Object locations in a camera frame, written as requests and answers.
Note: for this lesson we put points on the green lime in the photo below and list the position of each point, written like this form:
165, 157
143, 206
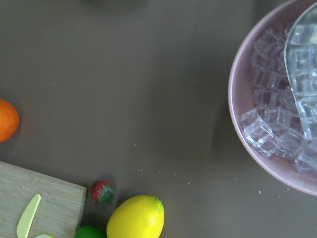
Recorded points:
89, 232

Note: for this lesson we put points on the orange mandarin fruit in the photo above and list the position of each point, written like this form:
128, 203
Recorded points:
9, 120

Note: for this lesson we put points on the red strawberry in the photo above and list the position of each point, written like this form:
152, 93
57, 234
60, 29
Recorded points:
102, 192

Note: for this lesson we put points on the whole yellow lemon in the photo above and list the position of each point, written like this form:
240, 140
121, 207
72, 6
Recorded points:
140, 216

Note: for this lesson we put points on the yellow plastic knife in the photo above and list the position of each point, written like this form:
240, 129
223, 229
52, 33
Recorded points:
26, 219

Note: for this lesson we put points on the metal ice scoop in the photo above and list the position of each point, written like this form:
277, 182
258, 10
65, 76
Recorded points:
300, 57

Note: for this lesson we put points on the bamboo cutting board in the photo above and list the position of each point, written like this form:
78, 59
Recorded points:
60, 204

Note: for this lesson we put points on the pink bowl of ice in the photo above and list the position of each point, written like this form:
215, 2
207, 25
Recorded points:
240, 95

